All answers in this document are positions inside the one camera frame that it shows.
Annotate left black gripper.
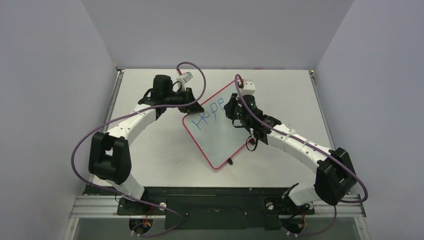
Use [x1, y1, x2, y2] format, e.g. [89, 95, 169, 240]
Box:
[164, 88, 204, 114]

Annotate pink-framed whiteboard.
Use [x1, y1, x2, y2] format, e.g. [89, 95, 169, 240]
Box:
[182, 81, 250, 170]

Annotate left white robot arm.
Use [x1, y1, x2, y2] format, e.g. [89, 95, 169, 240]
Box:
[88, 72, 204, 215]

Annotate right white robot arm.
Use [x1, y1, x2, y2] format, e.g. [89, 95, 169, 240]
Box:
[224, 93, 358, 214]

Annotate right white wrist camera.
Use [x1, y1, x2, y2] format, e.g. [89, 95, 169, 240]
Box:
[239, 79, 256, 96]

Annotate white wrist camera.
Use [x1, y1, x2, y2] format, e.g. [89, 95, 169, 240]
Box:
[239, 79, 256, 96]
[176, 72, 193, 91]

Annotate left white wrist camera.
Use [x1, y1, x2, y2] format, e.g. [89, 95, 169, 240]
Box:
[176, 72, 193, 91]

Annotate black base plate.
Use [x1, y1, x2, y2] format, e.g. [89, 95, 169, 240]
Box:
[83, 185, 321, 232]

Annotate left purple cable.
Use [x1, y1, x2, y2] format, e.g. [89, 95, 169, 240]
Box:
[71, 61, 207, 238]

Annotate aluminium frame rail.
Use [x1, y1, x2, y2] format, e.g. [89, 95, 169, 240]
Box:
[67, 69, 125, 240]

